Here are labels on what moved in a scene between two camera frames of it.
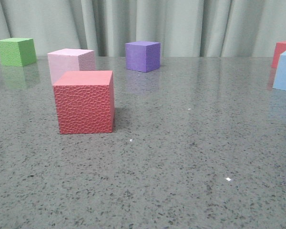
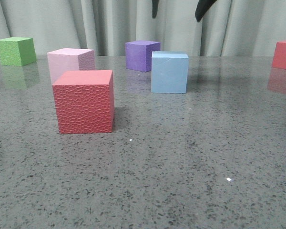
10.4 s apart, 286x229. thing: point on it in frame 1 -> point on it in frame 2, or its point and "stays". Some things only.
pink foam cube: [70, 60] stays
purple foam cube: [143, 56] stays
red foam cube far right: [280, 47] stays
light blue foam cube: [285, 77] -> [169, 72]
